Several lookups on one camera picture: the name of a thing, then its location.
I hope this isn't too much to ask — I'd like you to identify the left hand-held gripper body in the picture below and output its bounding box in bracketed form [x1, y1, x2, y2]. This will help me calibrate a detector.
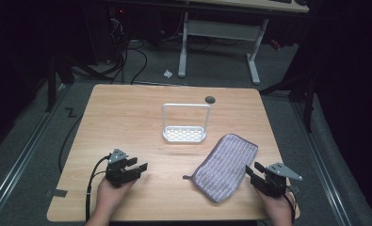
[104, 148, 141, 188]

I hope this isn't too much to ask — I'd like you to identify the white-legged wooden desk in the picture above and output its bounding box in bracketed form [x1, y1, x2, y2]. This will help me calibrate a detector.
[173, 0, 311, 86]

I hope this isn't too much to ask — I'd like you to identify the black metal stand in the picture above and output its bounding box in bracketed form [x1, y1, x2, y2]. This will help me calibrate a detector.
[44, 55, 76, 113]
[259, 70, 318, 133]

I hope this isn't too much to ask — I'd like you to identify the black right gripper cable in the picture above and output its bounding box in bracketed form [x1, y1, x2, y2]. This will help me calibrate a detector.
[282, 185, 298, 224]

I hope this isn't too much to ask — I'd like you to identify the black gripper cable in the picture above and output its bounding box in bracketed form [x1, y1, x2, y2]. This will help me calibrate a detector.
[85, 154, 111, 222]
[282, 185, 298, 224]

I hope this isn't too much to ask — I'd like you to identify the thin black floor cable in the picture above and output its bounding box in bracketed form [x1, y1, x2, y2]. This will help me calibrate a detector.
[57, 115, 85, 173]

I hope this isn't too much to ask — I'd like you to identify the metal floor rail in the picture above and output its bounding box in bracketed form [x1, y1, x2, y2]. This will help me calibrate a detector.
[0, 84, 69, 218]
[293, 103, 353, 226]

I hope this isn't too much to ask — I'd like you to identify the white plastic cloth rack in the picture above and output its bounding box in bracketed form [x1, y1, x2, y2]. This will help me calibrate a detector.
[161, 103, 212, 144]

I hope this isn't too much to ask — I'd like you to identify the purple striped dishcloth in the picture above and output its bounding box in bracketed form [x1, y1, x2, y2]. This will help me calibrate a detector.
[183, 133, 259, 204]

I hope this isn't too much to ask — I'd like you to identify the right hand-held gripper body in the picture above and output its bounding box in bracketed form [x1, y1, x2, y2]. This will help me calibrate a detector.
[251, 162, 303, 199]

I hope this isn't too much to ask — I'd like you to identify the grey tape strip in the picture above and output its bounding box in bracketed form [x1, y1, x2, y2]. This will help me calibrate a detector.
[45, 188, 69, 199]

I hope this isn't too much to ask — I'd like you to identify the person's left hand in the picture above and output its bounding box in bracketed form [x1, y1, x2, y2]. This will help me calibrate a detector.
[95, 178, 137, 218]

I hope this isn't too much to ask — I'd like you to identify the person's right hand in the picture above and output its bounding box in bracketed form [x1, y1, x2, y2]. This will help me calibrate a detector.
[256, 189, 298, 226]

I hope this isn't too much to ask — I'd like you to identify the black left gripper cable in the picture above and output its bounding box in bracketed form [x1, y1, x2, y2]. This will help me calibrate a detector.
[85, 154, 111, 222]

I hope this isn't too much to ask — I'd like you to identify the bundle of black floor cables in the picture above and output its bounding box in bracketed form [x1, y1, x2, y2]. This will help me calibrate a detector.
[106, 17, 149, 86]

